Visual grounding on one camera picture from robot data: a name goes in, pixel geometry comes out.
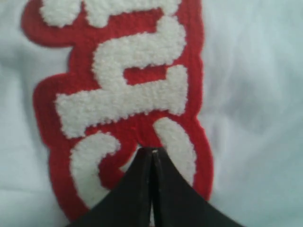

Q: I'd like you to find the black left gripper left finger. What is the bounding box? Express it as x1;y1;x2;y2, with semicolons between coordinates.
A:
68;148;152;227

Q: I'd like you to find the white t-shirt red Chinese patch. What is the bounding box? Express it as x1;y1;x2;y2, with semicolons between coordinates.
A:
0;0;303;227

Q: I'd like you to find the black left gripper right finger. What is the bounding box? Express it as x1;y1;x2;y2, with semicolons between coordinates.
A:
151;148;241;227

